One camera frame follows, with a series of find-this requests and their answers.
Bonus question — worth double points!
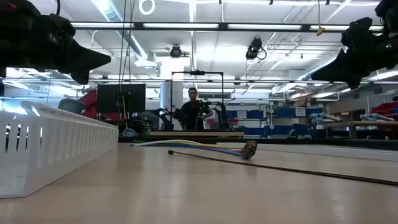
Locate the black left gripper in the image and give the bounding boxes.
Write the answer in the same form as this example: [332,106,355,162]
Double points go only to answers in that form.
[37,14,112,85]

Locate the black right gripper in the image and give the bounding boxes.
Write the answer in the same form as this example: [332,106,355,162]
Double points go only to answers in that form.
[310,17,383,90]

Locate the white slotted cable raceway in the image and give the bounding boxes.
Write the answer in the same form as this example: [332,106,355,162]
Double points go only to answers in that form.
[0,100,119,199]

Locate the long black zip tie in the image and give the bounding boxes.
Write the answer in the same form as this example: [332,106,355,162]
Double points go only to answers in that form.
[167,149,398,187]

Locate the yellow cable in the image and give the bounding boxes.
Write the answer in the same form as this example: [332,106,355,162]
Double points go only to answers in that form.
[186,142,247,151]

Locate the black monitor screen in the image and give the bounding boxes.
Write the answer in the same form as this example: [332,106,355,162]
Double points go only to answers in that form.
[96,83,147,114]

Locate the grey chair back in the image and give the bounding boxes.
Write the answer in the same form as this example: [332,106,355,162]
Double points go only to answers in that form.
[57,98,85,115]

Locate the yellow hanging tag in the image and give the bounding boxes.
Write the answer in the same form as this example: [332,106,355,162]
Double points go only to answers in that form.
[316,0,326,37]

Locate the wooden workbench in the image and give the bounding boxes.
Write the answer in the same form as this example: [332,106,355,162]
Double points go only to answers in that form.
[323,120,398,139]

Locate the shelf rack with blue bins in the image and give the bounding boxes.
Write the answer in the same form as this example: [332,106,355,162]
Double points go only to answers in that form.
[225,102,326,139]

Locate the white pillar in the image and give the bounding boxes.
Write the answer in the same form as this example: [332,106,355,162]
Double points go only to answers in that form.
[160,58,184,130]

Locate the person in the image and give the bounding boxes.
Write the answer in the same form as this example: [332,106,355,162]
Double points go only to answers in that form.
[179,87,215,131]

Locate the wooden background table board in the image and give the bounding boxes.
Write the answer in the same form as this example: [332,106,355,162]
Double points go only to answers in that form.
[149,130,245,138]

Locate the white ring light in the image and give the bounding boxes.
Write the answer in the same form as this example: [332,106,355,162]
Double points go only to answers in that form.
[139,0,156,16]

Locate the round black ceiling camera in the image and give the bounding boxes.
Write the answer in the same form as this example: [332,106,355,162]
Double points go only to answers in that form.
[169,45,183,59]

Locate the black gantry frame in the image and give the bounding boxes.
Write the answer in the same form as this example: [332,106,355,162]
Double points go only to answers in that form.
[170,70,225,131]

